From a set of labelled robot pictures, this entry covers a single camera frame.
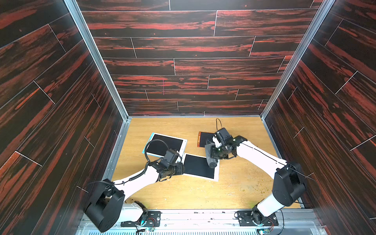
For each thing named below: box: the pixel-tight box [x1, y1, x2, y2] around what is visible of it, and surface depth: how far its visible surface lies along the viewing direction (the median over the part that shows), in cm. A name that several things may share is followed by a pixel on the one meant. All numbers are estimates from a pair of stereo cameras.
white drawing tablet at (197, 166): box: [181, 152, 220, 182], surface depth 95 cm
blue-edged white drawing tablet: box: [141, 132, 188, 162], surface depth 107 cm
